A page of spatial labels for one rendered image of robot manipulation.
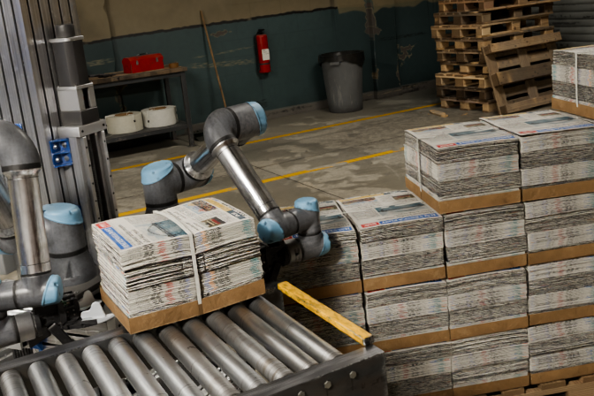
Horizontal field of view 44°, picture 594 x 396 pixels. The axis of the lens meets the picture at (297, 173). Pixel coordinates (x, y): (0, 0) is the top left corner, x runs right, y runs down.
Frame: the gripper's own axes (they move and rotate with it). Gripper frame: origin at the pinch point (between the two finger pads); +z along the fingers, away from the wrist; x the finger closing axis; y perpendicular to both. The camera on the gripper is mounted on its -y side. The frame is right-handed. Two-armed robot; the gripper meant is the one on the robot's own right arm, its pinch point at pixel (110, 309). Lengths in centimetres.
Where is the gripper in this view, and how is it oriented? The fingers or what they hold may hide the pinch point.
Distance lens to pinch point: 212.6
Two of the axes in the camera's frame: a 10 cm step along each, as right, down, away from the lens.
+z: 8.8, -2.0, 4.4
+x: -4.7, -1.5, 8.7
